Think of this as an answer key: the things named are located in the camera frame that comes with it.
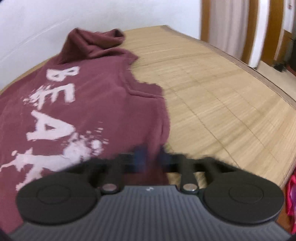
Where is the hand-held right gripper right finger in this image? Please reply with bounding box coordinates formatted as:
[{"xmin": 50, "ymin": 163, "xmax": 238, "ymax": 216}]
[{"xmin": 159, "ymin": 146, "xmax": 239, "ymax": 194}]

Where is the maroon printed hoodie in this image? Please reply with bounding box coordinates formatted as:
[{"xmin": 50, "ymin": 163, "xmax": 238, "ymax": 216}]
[{"xmin": 0, "ymin": 28, "xmax": 173, "ymax": 234}]

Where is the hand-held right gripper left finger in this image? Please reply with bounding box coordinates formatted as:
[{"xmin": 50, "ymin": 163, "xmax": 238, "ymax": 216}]
[{"xmin": 62, "ymin": 145, "xmax": 148, "ymax": 194}]

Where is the small dark object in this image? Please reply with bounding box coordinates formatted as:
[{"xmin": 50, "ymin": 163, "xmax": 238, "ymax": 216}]
[{"xmin": 272, "ymin": 61, "xmax": 287, "ymax": 73}]

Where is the magenta pink cloth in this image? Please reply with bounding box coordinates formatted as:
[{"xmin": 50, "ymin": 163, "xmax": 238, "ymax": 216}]
[{"xmin": 284, "ymin": 168, "xmax": 296, "ymax": 234}]

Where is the bamboo mat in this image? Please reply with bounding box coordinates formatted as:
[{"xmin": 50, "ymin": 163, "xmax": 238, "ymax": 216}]
[{"xmin": 0, "ymin": 25, "xmax": 296, "ymax": 193}]

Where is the pale curtain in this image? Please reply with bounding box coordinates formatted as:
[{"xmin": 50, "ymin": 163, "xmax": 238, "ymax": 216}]
[{"xmin": 208, "ymin": 0, "xmax": 249, "ymax": 62}]

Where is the wooden frame post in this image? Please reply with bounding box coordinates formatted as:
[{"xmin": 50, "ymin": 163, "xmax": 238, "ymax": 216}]
[
  {"xmin": 241, "ymin": 0, "xmax": 260, "ymax": 68},
  {"xmin": 200, "ymin": 0, "xmax": 211, "ymax": 44},
  {"xmin": 269, "ymin": 0, "xmax": 285, "ymax": 63}
]

